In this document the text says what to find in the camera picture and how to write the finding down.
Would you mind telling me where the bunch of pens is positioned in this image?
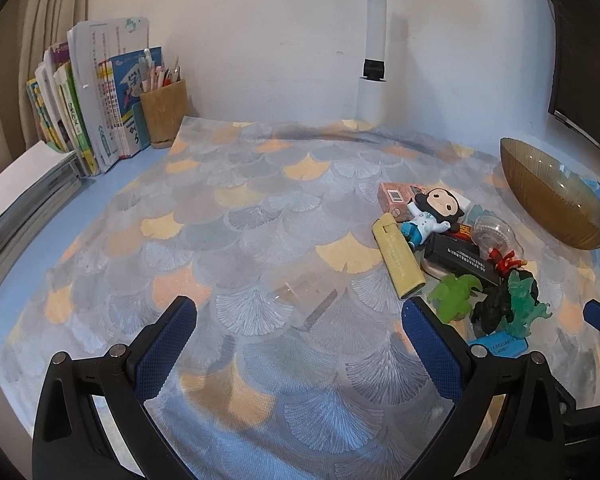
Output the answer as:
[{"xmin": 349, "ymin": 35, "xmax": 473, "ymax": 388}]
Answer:
[{"xmin": 139, "ymin": 47, "xmax": 186, "ymax": 93}]

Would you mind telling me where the red small box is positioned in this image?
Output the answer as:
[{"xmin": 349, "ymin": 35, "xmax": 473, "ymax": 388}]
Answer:
[{"xmin": 447, "ymin": 222, "xmax": 476, "ymax": 243}]

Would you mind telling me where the amber ribbed glass bowl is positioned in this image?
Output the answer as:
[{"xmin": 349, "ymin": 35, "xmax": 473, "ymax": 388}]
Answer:
[{"xmin": 500, "ymin": 137, "xmax": 600, "ymax": 250}]

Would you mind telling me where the blue tag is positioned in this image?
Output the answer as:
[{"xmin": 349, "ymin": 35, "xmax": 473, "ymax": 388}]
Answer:
[{"xmin": 467, "ymin": 336, "xmax": 528, "ymax": 358}]

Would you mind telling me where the red crab toy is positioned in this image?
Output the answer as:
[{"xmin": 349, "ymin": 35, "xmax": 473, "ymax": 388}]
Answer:
[{"xmin": 486, "ymin": 246, "xmax": 527, "ymax": 276}]

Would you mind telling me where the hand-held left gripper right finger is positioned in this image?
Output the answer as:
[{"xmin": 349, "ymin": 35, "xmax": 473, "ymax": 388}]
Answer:
[{"xmin": 402, "ymin": 296, "xmax": 577, "ymax": 480}]

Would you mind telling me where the green plant toy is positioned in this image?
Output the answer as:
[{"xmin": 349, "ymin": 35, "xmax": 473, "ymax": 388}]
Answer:
[{"xmin": 426, "ymin": 275, "xmax": 483, "ymax": 322}]

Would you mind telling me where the black-haired cartoon figurine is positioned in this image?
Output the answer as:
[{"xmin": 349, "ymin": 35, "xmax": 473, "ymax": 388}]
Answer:
[{"xmin": 399, "ymin": 187, "xmax": 471, "ymax": 248}]

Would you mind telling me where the row of upright books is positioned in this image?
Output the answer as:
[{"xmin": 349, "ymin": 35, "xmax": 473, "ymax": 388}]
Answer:
[{"xmin": 26, "ymin": 16, "xmax": 163, "ymax": 177}]

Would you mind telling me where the yellow oblong case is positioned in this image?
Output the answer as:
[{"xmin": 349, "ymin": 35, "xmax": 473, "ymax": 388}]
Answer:
[{"xmin": 371, "ymin": 212, "xmax": 426, "ymax": 301}]

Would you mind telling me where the clear plastic piece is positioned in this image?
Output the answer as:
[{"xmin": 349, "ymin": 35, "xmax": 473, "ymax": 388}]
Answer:
[{"xmin": 275, "ymin": 282, "xmax": 341, "ymax": 333}]

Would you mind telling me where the black dinosaur toy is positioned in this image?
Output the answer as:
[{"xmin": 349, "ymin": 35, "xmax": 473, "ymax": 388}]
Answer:
[{"xmin": 470, "ymin": 285, "xmax": 515, "ymax": 336}]

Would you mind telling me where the clear plastic capsule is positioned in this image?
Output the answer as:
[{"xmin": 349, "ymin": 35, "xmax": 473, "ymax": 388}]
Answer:
[{"xmin": 470, "ymin": 215, "xmax": 526, "ymax": 263}]

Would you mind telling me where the cork pen holder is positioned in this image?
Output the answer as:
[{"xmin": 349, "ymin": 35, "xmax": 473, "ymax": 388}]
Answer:
[{"xmin": 139, "ymin": 78, "xmax": 188, "ymax": 150}]

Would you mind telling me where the white lamp pole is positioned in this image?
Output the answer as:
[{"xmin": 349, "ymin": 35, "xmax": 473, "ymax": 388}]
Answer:
[{"xmin": 357, "ymin": 0, "xmax": 388, "ymax": 123}]

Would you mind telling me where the black oblong box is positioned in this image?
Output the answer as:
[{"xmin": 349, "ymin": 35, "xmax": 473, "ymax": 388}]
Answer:
[{"xmin": 421, "ymin": 234, "xmax": 501, "ymax": 288}]

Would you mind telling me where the pink small box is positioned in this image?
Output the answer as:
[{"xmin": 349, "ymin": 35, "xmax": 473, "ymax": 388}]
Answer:
[{"xmin": 378, "ymin": 181, "xmax": 423, "ymax": 221}]

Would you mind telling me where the stack of flat magazines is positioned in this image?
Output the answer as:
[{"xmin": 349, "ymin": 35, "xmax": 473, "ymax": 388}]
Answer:
[{"xmin": 0, "ymin": 141, "xmax": 83, "ymax": 305}]

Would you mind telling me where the black monitor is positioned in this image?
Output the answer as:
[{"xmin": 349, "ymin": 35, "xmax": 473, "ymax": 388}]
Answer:
[{"xmin": 542, "ymin": 0, "xmax": 600, "ymax": 171}]

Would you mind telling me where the beige curtain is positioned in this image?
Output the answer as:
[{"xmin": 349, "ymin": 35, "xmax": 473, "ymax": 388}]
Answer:
[{"xmin": 0, "ymin": 0, "xmax": 93, "ymax": 196}]

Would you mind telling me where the green translucent dinosaur toy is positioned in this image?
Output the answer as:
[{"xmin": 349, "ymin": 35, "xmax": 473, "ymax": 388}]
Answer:
[{"xmin": 505, "ymin": 270, "xmax": 553, "ymax": 338}]

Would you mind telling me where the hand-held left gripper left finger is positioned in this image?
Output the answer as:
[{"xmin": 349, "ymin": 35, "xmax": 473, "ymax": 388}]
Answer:
[{"xmin": 32, "ymin": 296, "xmax": 198, "ymax": 480}]

